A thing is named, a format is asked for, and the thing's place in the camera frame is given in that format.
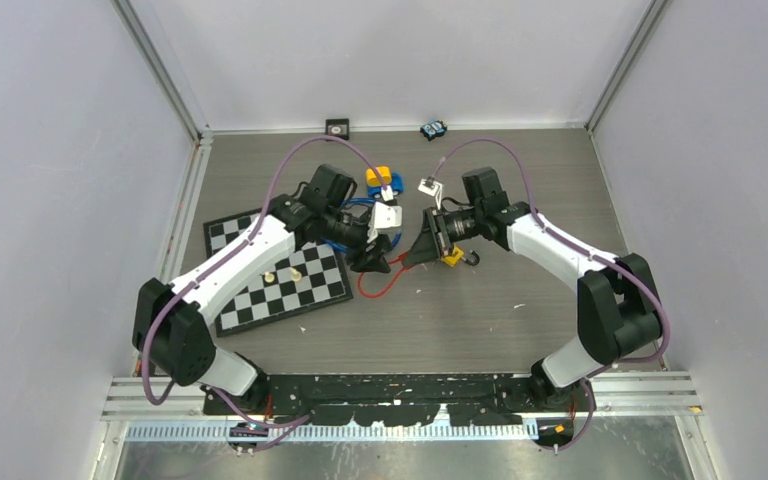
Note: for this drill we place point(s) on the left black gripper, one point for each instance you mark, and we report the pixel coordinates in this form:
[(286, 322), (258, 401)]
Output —
[(373, 259)]

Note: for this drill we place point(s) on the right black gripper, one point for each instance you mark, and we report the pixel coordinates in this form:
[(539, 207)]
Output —
[(432, 244)]

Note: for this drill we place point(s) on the red cable seal tag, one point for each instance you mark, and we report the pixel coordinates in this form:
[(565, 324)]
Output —
[(375, 285)]

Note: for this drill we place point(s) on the yellow black padlock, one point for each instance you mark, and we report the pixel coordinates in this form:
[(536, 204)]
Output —
[(457, 255)]

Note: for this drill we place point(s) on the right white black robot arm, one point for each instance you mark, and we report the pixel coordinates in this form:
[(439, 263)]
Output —
[(617, 310)]

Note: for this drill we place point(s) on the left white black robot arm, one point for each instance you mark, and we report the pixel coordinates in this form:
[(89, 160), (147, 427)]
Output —
[(172, 326)]

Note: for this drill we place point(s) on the black white chessboard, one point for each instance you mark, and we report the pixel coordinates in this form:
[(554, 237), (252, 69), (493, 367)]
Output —
[(324, 283)]

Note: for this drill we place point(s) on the blue yellow toy car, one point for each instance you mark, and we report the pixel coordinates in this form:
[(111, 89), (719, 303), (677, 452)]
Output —
[(374, 183)]

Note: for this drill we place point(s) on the black blue owl toy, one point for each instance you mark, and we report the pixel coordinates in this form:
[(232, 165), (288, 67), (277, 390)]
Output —
[(433, 130)]

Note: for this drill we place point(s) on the small black square box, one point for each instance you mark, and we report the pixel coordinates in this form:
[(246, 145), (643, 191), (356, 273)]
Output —
[(338, 128)]

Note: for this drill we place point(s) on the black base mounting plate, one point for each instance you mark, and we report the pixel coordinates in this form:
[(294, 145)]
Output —
[(399, 400)]

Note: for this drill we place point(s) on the blue ring hoop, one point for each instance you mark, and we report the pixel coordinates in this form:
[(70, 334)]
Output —
[(363, 201)]

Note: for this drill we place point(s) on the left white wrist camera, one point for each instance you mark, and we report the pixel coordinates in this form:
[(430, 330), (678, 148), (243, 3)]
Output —
[(384, 219)]

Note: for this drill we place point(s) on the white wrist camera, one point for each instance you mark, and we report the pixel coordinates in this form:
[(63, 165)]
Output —
[(384, 219), (432, 188)]

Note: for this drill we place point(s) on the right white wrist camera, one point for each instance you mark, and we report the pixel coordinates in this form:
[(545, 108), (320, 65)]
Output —
[(432, 188)]

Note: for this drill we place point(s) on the perforated metal rail strip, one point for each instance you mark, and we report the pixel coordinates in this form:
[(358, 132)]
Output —
[(231, 431)]

